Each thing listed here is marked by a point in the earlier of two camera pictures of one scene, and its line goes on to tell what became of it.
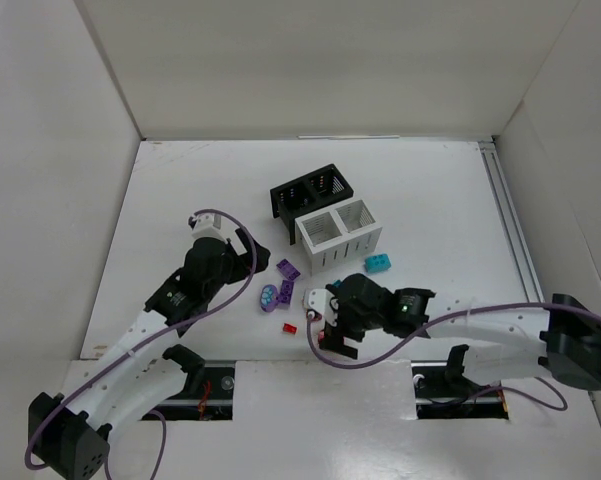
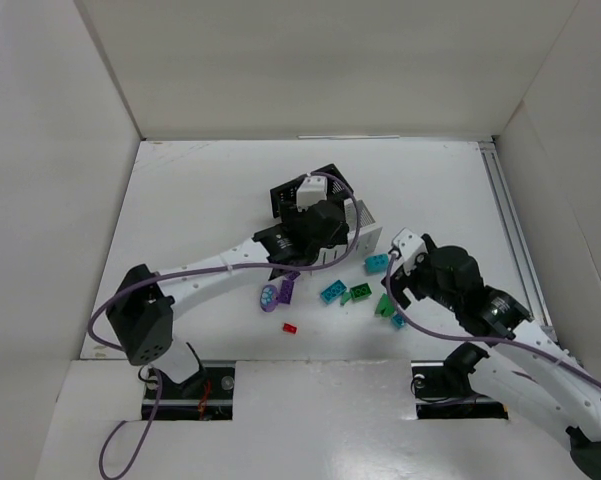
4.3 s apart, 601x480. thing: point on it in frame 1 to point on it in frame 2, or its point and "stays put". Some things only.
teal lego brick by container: [377, 263] stays put
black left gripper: [237, 257] to [287, 198]
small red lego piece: [289, 328] stays put
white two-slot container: [338, 235] stays put
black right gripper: [340, 325] to [406, 284]
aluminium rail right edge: [511, 221] stays put
